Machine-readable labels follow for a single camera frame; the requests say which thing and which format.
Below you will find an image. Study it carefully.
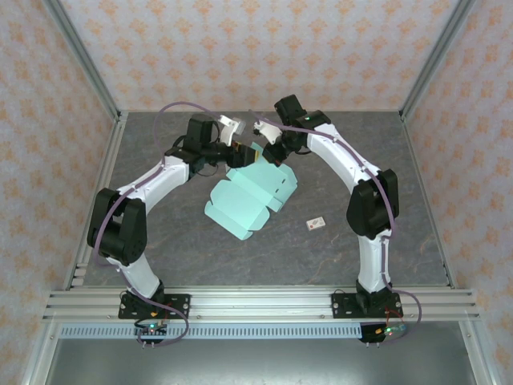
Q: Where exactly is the small lit circuit board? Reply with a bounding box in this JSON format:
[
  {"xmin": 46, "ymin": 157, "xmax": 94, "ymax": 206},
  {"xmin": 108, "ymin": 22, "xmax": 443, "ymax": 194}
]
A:
[
  {"xmin": 135, "ymin": 322, "xmax": 169, "ymax": 338},
  {"xmin": 374, "ymin": 323, "xmax": 409, "ymax": 338}
]

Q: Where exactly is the long aluminium mounting rail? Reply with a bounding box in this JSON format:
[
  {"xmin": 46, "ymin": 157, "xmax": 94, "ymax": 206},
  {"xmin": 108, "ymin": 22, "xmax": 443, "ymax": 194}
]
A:
[{"xmin": 42, "ymin": 286, "xmax": 480, "ymax": 322}]

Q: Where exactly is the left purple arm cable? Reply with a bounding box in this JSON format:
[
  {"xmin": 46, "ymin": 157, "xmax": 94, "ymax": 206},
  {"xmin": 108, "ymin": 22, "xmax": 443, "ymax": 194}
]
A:
[{"xmin": 95, "ymin": 101, "xmax": 226, "ymax": 349}]

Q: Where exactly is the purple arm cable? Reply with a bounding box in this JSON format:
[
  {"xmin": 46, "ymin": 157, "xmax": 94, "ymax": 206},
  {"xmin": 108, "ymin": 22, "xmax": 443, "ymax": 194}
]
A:
[
  {"xmin": 248, "ymin": 110, "xmax": 423, "ymax": 347},
  {"xmin": 95, "ymin": 101, "xmax": 226, "ymax": 349}
]

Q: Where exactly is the tall aluminium frame post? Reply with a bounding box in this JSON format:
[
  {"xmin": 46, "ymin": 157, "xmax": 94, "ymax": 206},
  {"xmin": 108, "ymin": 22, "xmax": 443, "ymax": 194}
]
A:
[
  {"xmin": 398, "ymin": 0, "xmax": 476, "ymax": 122},
  {"xmin": 42, "ymin": 0, "xmax": 123, "ymax": 122}
]

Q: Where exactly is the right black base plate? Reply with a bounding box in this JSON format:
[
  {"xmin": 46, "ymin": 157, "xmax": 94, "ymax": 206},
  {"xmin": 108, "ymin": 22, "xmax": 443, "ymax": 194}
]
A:
[{"xmin": 331, "ymin": 291, "xmax": 402, "ymax": 320}]

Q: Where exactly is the short aluminium frame post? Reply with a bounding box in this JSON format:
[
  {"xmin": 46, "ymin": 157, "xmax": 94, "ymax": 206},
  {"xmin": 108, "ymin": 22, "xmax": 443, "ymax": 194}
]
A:
[
  {"xmin": 20, "ymin": 320, "xmax": 62, "ymax": 385},
  {"xmin": 458, "ymin": 320, "xmax": 499, "ymax": 385}
]

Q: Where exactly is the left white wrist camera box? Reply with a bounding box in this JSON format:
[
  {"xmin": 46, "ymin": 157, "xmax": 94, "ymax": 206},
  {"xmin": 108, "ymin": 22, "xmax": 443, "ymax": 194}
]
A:
[{"xmin": 217, "ymin": 115, "xmax": 247, "ymax": 148}]

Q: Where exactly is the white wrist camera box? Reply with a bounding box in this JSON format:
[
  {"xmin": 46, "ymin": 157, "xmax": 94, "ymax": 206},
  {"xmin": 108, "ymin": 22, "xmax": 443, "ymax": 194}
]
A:
[
  {"xmin": 251, "ymin": 120, "xmax": 283, "ymax": 146},
  {"xmin": 217, "ymin": 115, "xmax": 247, "ymax": 148}
]

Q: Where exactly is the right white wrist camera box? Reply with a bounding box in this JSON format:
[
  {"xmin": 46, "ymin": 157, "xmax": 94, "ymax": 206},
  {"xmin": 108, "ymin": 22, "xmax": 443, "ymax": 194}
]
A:
[{"xmin": 251, "ymin": 120, "xmax": 283, "ymax": 146}]

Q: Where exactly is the grey metal sheet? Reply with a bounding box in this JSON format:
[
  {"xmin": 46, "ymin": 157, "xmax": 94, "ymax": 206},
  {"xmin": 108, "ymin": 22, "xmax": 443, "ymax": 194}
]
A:
[{"xmin": 42, "ymin": 338, "xmax": 479, "ymax": 385}]

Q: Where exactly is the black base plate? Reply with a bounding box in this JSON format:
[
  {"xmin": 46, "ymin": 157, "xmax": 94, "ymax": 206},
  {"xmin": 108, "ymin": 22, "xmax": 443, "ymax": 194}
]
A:
[
  {"xmin": 331, "ymin": 291, "xmax": 402, "ymax": 320},
  {"xmin": 117, "ymin": 293, "xmax": 192, "ymax": 320}
]

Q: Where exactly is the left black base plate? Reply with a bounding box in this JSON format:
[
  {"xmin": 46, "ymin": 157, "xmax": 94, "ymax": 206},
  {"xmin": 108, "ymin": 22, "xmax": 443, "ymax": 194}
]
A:
[{"xmin": 117, "ymin": 293, "xmax": 192, "ymax": 320}]

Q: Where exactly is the aluminium table side rail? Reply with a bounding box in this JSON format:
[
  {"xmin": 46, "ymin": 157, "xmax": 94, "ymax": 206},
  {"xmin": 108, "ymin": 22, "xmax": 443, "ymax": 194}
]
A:
[
  {"xmin": 63, "ymin": 111, "xmax": 130, "ymax": 290},
  {"xmin": 399, "ymin": 113, "xmax": 457, "ymax": 290}
]

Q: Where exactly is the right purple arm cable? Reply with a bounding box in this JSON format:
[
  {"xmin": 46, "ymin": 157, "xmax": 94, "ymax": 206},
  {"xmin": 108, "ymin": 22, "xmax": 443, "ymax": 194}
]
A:
[{"xmin": 248, "ymin": 110, "xmax": 423, "ymax": 347}]

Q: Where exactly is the grey slotted cable duct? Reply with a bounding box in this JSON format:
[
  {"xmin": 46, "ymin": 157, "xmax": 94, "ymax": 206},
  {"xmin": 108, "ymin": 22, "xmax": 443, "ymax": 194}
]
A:
[{"xmin": 59, "ymin": 324, "xmax": 410, "ymax": 341}]

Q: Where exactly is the teal paper box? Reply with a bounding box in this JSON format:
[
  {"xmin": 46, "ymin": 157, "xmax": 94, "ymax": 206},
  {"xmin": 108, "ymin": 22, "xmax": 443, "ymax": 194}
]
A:
[{"xmin": 204, "ymin": 140, "xmax": 298, "ymax": 241}]

